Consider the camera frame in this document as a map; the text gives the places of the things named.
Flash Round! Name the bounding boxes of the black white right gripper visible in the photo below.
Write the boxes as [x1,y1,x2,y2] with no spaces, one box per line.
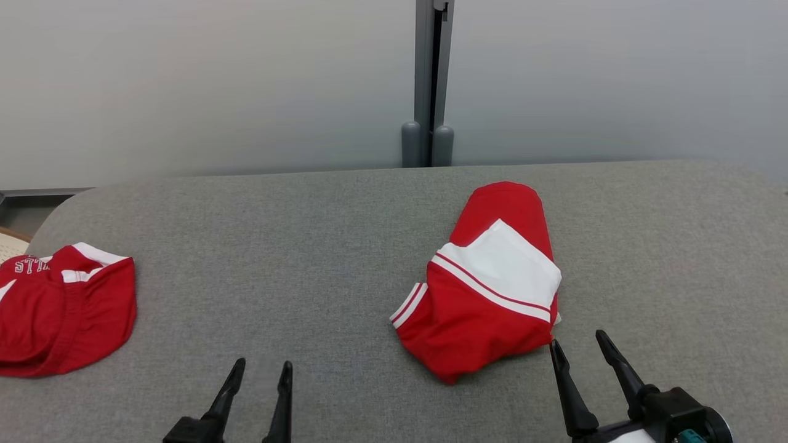
[549,330,733,443]

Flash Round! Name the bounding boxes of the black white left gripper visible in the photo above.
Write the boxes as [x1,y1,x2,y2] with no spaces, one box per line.
[163,358,294,443]

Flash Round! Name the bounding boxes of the red white printed basketball jersey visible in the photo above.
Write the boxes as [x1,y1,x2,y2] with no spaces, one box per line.
[0,242,137,378]

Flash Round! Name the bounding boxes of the grey fabric upholstered surface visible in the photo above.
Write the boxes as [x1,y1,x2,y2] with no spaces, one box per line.
[0,160,788,443]

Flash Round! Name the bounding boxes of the beige woven basket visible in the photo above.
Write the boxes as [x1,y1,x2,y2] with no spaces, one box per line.
[0,226,33,264]

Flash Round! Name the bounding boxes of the grey metal ledge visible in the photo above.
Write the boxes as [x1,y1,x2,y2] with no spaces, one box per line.
[0,187,94,199]

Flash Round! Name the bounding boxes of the grey cylindrical post cap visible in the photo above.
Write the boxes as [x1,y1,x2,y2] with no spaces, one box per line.
[401,121,423,168]
[432,126,455,167]

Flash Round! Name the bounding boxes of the grey partition frame post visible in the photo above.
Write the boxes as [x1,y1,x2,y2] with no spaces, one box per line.
[414,0,456,168]

